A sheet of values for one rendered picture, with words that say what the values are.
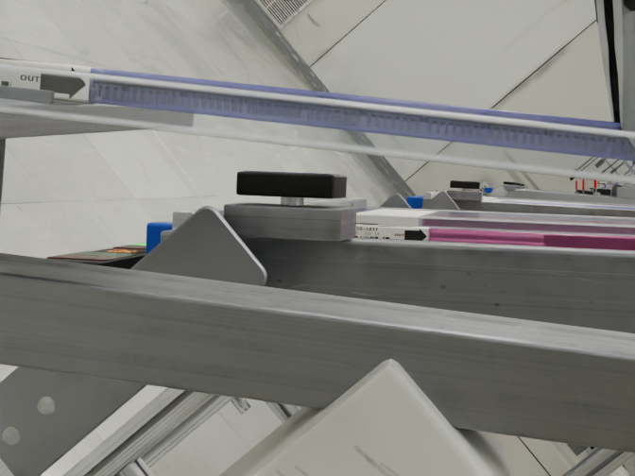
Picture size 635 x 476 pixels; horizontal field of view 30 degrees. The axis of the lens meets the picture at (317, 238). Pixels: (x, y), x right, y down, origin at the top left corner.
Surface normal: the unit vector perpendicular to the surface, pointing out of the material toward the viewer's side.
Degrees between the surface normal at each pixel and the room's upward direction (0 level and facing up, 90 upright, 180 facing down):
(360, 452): 90
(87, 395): 90
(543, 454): 90
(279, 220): 90
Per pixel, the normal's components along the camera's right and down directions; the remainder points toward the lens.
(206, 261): -0.18, 0.04
